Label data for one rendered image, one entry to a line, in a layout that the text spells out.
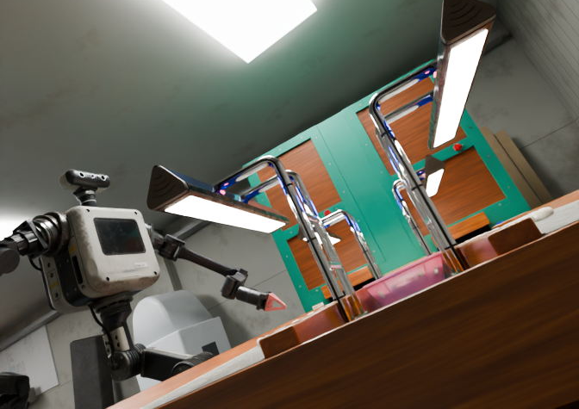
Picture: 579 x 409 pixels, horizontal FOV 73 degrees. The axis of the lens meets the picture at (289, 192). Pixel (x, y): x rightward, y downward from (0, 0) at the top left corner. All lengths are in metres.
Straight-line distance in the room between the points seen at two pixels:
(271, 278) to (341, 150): 2.69
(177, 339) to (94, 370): 2.05
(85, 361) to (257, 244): 2.92
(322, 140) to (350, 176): 0.29
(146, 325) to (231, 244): 1.35
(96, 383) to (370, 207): 4.86
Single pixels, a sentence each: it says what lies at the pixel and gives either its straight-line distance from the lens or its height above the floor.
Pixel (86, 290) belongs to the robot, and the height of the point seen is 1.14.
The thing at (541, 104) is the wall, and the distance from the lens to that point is 4.45.
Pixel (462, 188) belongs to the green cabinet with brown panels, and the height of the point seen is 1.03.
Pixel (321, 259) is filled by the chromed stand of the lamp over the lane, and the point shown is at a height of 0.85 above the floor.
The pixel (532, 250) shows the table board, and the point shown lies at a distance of 0.52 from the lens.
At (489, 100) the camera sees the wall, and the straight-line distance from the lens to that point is 4.45.
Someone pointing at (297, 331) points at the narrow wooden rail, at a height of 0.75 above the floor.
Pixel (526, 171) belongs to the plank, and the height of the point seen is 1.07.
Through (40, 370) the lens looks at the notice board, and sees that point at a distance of 8.06.
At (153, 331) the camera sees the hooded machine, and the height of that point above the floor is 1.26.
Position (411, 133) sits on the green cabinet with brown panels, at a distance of 2.47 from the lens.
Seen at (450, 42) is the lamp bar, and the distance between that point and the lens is 0.68.
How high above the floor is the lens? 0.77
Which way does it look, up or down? 16 degrees up
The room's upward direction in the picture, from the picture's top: 25 degrees counter-clockwise
